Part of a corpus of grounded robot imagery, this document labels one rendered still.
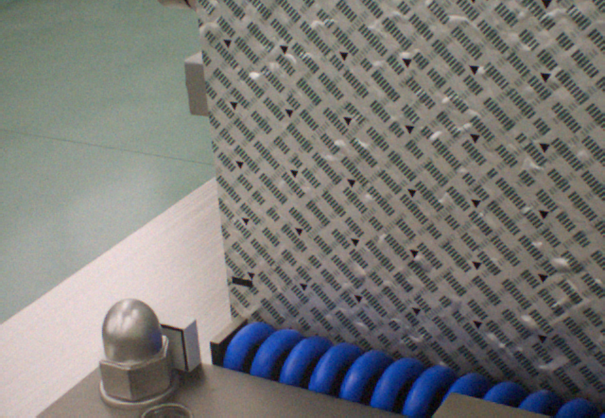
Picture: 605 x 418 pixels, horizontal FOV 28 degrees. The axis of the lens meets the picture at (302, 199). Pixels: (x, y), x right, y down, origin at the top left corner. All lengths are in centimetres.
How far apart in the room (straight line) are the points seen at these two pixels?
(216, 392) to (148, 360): 3
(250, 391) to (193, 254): 42
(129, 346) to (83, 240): 259
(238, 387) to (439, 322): 10
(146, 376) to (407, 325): 12
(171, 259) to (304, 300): 40
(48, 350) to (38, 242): 229
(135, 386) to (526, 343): 17
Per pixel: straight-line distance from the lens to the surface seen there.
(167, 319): 57
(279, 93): 54
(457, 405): 50
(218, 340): 58
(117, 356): 55
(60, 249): 310
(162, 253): 98
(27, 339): 89
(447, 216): 52
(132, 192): 336
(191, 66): 65
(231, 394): 55
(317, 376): 55
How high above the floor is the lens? 133
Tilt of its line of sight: 25 degrees down
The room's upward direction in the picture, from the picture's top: 5 degrees counter-clockwise
